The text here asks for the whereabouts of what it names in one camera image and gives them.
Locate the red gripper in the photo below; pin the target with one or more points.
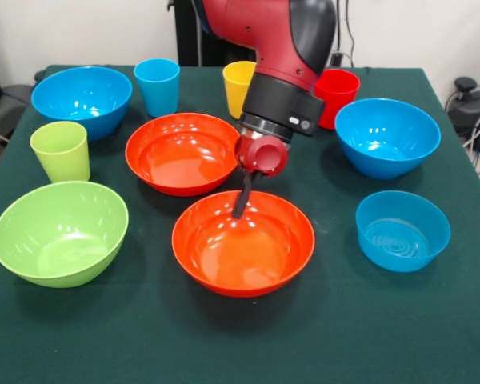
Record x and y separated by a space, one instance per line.
264 154

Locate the orange bowl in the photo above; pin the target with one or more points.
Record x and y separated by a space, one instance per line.
180 160
244 260

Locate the green bowl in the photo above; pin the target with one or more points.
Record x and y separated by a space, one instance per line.
60 240

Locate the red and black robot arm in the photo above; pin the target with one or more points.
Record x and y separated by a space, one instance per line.
272 32

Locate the yellow cup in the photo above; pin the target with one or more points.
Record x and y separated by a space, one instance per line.
236 88

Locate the red cup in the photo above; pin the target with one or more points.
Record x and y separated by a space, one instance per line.
342 100

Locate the light blue cup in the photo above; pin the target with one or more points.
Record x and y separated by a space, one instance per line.
158 96

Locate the large blue bowl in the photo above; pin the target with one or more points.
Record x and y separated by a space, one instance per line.
82 96
384 132

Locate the small blue bowl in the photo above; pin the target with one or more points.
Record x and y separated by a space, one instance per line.
400 240

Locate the dark green tablecloth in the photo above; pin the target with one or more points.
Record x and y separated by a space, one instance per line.
144 340

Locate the lime green cup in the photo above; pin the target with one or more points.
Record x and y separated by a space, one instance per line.
62 156

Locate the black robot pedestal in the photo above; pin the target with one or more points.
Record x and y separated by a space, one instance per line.
192 40

